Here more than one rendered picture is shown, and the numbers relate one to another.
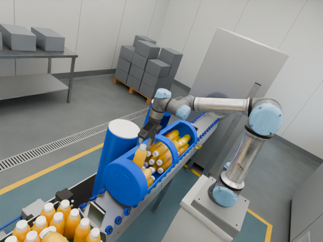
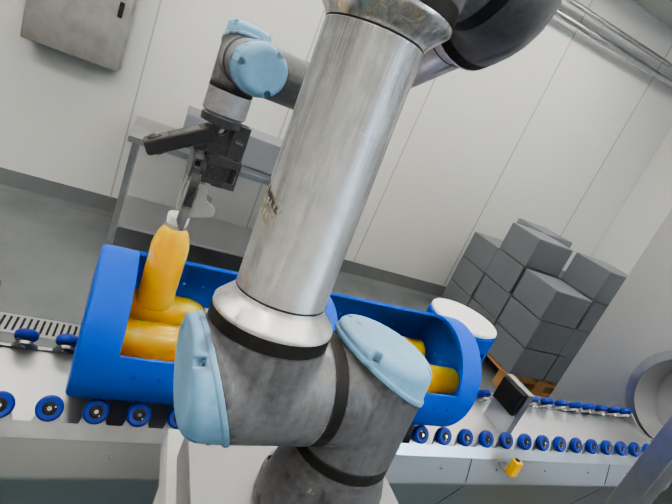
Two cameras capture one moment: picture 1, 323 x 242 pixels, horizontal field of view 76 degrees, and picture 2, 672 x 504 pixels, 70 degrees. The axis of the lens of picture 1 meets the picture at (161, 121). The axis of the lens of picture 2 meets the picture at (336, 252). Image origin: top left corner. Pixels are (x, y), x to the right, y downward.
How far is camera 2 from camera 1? 97 cm
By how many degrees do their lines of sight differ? 39
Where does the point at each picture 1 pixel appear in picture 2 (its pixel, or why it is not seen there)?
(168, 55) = (592, 273)
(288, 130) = not seen: outside the picture
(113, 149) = not seen: hidden behind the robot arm
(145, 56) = (522, 261)
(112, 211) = (29, 393)
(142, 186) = (95, 316)
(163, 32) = (610, 240)
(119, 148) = not seen: hidden behind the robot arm
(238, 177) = (254, 257)
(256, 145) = (330, 42)
